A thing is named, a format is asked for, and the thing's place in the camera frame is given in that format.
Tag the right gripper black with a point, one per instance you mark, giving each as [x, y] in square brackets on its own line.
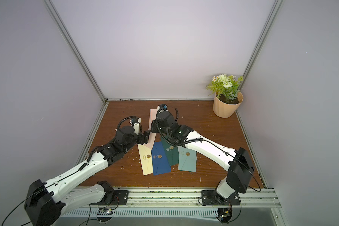
[155, 125]

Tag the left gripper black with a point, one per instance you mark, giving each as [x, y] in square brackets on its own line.
[145, 136]

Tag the pink envelope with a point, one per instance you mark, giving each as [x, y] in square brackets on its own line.
[152, 135]

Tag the navy blue envelope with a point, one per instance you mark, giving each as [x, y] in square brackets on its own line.
[159, 159]

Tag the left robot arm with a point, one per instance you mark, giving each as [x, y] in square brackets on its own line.
[47, 201]

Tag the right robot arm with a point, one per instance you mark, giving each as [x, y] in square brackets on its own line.
[238, 163]

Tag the cream yellow envelope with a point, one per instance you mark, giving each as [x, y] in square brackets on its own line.
[145, 155]

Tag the dark green envelope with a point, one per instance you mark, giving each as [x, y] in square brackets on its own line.
[172, 153]

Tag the grey envelope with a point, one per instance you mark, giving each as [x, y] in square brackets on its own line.
[187, 154]

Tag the teal envelope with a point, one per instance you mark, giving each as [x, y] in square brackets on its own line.
[187, 165]

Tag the ribbed terracotta plant pot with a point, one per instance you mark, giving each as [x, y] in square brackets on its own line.
[224, 110]

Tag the green plant white flowers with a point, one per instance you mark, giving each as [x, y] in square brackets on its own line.
[226, 88]

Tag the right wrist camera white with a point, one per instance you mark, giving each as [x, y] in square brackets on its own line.
[164, 107]

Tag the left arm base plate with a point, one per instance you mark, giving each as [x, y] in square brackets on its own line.
[108, 197]

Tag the left circuit board with wires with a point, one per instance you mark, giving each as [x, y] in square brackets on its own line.
[105, 211]

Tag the circuit board with wires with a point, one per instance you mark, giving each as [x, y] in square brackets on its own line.
[105, 211]
[225, 215]

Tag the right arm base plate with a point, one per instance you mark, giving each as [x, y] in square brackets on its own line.
[210, 197]

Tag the white vented cable duct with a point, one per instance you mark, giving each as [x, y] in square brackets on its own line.
[147, 212]

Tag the right circuit board with wires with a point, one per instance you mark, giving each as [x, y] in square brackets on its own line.
[225, 215]

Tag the aluminium front rail frame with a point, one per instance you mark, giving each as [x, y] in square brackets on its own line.
[189, 197]

